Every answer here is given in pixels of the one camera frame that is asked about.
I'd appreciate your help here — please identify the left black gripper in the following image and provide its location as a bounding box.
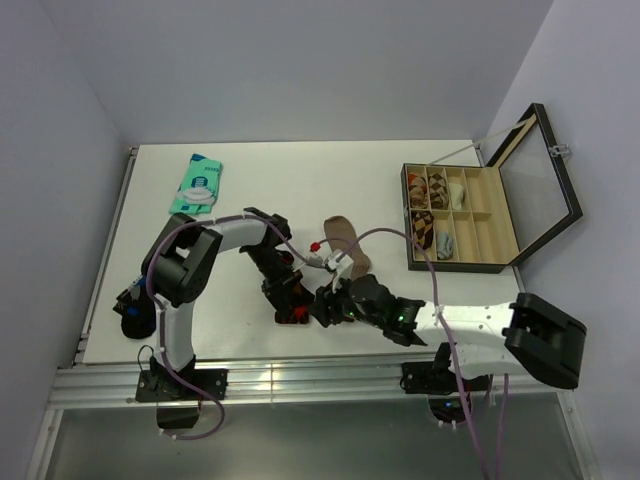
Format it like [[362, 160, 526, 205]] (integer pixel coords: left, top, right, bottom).
[[244, 245, 303, 319]]

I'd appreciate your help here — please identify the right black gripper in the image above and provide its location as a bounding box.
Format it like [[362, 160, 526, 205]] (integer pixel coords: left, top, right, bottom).
[[305, 269, 385, 329]]

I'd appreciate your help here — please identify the black red yellow argyle sock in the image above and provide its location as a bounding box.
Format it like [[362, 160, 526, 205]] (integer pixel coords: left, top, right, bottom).
[[275, 250, 314, 325]]

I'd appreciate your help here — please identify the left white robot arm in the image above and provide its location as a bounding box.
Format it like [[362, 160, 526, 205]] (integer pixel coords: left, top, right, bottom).
[[142, 207, 314, 399]]

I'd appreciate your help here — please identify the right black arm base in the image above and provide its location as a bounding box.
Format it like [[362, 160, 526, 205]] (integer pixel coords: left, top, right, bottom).
[[399, 362, 493, 429]]

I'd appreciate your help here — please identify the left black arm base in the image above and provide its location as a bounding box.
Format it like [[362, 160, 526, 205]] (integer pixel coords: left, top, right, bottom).
[[134, 367, 229, 430]]

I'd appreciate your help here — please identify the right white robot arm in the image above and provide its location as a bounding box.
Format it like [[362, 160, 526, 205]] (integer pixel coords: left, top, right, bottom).
[[309, 274, 587, 390]]

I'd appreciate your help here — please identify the brown sock with striped cuff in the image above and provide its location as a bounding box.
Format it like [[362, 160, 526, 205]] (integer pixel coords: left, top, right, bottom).
[[323, 216, 371, 280]]

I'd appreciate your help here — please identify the rolled light blue sock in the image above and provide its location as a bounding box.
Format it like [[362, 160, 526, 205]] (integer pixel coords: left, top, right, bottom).
[[436, 231, 455, 261]]

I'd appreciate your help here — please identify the rolled dark brown argyle sock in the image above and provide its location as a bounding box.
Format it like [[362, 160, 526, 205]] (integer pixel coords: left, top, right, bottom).
[[411, 210, 434, 250]]

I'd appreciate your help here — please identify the rolled orange beige argyle sock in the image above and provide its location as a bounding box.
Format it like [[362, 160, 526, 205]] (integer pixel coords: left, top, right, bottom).
[[407, 173, 429, 209]]

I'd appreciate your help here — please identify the mint green sock pair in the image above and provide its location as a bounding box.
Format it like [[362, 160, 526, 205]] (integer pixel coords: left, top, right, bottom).
[[169, 154, 223, 215]]

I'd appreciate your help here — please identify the rolled brown beige argyle sock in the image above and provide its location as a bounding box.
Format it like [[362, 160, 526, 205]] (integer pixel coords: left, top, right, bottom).
[[428, 173, 449, 210]]

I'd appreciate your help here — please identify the black compartment box with lid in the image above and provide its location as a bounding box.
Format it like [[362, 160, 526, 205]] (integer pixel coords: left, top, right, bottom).
[[400, 103, 583, 274]]

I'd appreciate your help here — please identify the rolled white sock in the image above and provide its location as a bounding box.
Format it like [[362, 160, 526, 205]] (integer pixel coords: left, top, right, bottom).
[[448, 183, 465, 211]]

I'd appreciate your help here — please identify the black blue grey sock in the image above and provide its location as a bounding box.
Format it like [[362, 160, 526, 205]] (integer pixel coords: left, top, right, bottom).
[[113, 275, 156, 340]]

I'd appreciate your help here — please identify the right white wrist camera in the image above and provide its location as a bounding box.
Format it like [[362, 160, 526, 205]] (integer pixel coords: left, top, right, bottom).
[[323, 249, 354, 293]]

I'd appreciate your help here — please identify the aluminium table edge rail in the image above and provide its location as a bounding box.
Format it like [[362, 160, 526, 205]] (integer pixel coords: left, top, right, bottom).
[[47, 352, 574, 411]]

